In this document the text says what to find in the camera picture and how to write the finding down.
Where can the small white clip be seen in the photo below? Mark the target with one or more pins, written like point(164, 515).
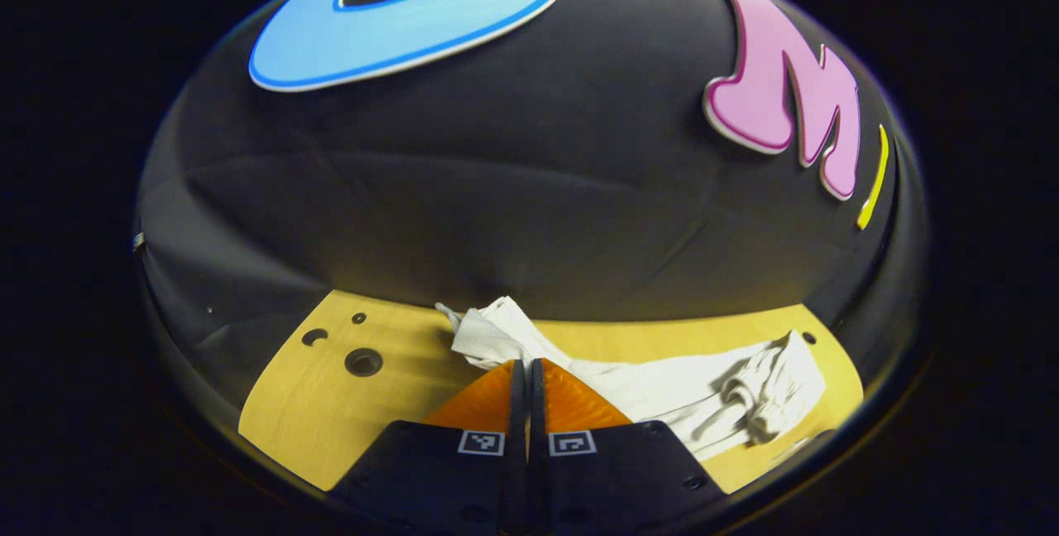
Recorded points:
point(138, 241)

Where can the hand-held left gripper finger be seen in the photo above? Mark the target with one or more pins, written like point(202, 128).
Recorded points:
point(517, 437)
point(538, 437)

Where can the white jeans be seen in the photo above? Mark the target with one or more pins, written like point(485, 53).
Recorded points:
point(662, 391)

